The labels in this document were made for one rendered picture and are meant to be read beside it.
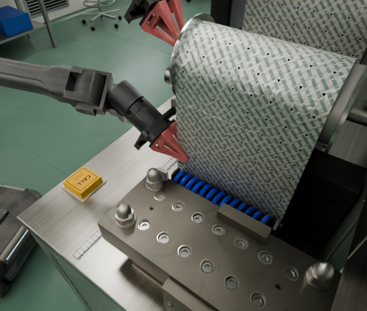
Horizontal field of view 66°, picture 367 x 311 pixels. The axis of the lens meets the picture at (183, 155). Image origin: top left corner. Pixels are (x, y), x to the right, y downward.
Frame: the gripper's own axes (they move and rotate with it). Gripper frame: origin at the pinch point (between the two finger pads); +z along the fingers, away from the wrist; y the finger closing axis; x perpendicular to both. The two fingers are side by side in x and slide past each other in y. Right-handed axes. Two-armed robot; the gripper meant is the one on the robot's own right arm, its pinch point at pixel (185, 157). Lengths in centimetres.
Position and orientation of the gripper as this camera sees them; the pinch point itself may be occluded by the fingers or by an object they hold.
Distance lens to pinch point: 58.3
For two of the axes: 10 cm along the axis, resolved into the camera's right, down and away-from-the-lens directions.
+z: 7.2, 7.0, 0.0
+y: -5.7, 5.8, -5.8
